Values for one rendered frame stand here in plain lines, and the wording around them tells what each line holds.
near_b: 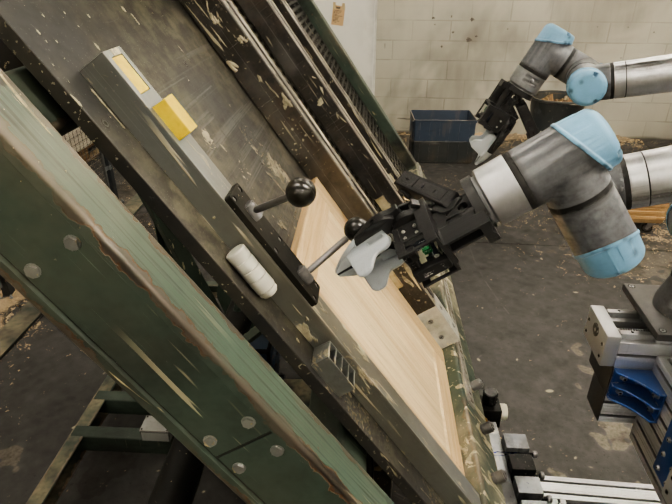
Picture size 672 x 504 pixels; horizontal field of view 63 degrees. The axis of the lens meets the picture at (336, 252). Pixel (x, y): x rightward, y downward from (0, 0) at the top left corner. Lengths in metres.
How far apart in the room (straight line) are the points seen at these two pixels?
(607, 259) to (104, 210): 0.54
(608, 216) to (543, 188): 0.08
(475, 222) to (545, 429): 2.04
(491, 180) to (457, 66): 5.76
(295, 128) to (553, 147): 0.66
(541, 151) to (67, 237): 0.49
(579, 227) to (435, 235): 0.17
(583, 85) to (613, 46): 5.43
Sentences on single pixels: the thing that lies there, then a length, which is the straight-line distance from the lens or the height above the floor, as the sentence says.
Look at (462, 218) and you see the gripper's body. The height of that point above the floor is 1.51.
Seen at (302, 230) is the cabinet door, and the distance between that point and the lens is 0.98.
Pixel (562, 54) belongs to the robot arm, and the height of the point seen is 1.59.
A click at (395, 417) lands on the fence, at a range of 0.92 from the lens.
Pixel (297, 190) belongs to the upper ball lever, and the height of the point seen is 1.54.
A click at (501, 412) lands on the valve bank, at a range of 1.54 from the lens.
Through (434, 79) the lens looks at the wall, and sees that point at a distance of 6.40.
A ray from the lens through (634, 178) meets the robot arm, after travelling 0.82.
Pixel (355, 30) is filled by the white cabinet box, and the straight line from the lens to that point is 4.92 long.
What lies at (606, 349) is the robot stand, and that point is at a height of 0.96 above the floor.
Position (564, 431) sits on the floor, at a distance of 2.65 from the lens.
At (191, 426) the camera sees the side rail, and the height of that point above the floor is 1.36.
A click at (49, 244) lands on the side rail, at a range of 0.54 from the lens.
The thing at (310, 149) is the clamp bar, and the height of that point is 1.42.
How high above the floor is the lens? 1.78
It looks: 28 degrees down
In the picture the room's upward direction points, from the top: straight up
